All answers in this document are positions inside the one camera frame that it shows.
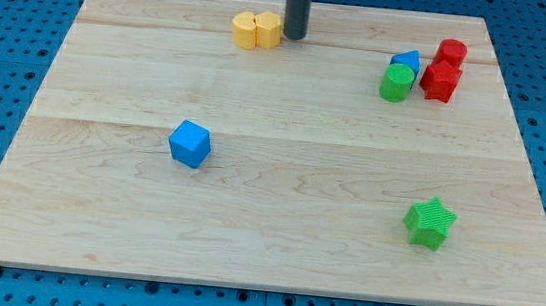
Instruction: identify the blue cube block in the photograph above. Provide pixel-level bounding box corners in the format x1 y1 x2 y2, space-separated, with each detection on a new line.
168 119 211 169

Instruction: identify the light wooden board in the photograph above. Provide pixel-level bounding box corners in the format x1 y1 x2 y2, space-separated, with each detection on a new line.
0 0 546 306

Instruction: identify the yellow heart block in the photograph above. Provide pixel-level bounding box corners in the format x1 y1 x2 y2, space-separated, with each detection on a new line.
231 11 257 49

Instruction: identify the yellow hexagon block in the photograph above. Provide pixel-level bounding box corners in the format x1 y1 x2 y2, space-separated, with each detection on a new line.
255 12 282 49

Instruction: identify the green cylinder block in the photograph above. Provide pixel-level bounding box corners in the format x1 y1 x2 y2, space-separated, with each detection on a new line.
379 63 415 103

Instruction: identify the blue triangle block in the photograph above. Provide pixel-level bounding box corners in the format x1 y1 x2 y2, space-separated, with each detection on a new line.
389 50 421 79

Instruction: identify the green star block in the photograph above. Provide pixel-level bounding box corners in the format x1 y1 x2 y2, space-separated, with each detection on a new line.
403 197 458 252

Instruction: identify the red star block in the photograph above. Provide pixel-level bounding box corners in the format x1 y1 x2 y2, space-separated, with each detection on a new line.
419 61 463 103

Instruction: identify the red cylinder block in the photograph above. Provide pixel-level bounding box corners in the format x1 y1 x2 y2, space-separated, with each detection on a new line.
432 38 468 68

